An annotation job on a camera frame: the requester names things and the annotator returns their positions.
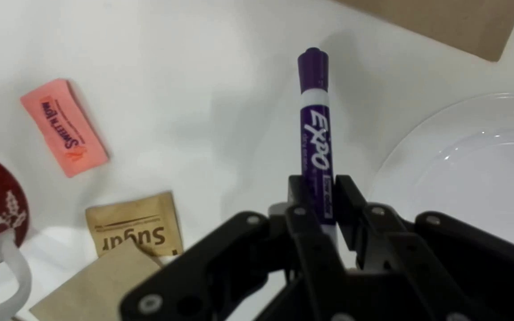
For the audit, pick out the brown sugar packet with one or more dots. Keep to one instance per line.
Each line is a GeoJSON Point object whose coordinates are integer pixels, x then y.
{"type": "Point", "coordinates": [132, 228]}

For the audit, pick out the purple Expo marker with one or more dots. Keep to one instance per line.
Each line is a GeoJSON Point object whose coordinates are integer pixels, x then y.
{"type": "Point", "coordinates": [314, 143]}

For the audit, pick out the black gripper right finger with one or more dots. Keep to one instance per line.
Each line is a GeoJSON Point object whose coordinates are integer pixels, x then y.
{"type": "Point", "coordinates": [435, 268]}

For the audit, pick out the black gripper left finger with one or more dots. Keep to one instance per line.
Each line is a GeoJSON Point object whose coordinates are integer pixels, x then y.
{"type": "Point", "coordinates": [239, 268]}

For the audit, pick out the pink sweetener packet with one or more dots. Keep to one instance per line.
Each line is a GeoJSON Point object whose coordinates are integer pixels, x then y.
{"type": "Point", "coordinates": [62, 127]}

